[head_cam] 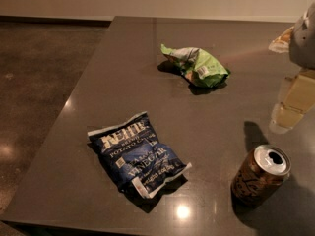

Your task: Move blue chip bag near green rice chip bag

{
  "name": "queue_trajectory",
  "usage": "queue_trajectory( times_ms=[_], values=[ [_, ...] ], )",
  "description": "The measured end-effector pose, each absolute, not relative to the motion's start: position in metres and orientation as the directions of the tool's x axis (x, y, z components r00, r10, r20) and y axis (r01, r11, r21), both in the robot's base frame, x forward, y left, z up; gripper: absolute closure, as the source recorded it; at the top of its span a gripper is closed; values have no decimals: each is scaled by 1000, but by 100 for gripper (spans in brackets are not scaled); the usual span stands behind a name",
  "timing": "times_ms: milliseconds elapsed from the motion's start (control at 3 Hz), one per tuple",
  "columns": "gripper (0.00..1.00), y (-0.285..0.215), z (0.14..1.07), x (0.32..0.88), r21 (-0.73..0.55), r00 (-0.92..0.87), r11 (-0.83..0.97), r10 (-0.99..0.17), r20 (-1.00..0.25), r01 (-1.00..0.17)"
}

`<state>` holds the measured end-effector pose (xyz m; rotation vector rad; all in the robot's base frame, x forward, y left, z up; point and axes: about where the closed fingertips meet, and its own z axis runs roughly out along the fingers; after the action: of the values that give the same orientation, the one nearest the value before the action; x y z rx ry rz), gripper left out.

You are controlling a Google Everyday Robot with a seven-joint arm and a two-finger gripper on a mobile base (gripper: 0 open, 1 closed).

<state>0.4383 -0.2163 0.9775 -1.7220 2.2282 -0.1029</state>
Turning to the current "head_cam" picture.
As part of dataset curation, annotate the green rice chip bag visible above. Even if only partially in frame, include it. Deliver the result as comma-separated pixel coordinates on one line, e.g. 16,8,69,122
160,44,230,89

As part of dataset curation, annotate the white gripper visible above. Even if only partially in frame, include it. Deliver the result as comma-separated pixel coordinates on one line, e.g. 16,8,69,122
269,3,315,134

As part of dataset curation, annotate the brown soda can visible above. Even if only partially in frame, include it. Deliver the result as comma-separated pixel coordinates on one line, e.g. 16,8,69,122
231,145,291,207

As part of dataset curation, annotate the blue Kettle chip bag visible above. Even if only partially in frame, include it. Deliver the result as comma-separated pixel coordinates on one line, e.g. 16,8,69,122
88,112,192,199

